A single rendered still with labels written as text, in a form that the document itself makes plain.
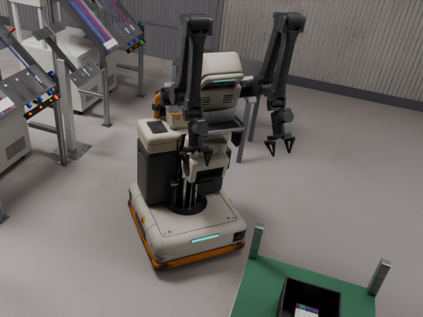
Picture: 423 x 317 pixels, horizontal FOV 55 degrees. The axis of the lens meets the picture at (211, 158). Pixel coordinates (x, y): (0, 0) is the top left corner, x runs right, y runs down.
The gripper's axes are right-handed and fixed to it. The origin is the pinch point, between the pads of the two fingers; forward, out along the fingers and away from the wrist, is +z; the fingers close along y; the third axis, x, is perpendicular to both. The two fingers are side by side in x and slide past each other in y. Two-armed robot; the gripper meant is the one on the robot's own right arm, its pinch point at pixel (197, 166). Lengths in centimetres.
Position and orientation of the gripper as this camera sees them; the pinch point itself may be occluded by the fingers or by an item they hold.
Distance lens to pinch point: 183.0
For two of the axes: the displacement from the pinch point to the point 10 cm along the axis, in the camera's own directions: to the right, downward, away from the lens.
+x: -4.8, -1.0, 8.7
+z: 0.8, 9.8, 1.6
